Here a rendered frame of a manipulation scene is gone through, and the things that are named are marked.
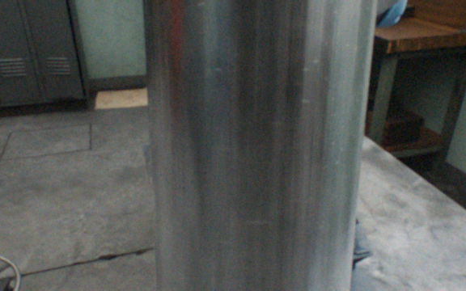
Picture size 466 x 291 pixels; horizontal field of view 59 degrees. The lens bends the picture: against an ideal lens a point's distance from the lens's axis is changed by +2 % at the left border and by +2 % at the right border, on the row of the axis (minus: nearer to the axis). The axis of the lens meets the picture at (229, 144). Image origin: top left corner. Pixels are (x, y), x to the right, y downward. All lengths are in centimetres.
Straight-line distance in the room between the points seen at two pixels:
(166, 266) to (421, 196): 84
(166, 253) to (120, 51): 376
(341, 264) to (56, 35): 322
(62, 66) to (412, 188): 283
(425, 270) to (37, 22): 302
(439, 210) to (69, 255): 158
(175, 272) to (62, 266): 185
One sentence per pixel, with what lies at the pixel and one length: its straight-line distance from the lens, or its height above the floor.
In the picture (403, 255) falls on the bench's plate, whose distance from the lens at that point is 80.
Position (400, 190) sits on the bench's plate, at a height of 80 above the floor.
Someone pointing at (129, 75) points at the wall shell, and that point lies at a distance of 397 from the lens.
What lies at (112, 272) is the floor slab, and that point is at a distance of 191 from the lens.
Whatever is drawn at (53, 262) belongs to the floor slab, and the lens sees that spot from 204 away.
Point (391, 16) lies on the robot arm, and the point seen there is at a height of 121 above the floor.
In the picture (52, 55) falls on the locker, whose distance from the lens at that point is 338.
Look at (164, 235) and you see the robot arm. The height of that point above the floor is 120.
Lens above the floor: 130
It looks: 28 degrees down
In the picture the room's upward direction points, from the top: straight up
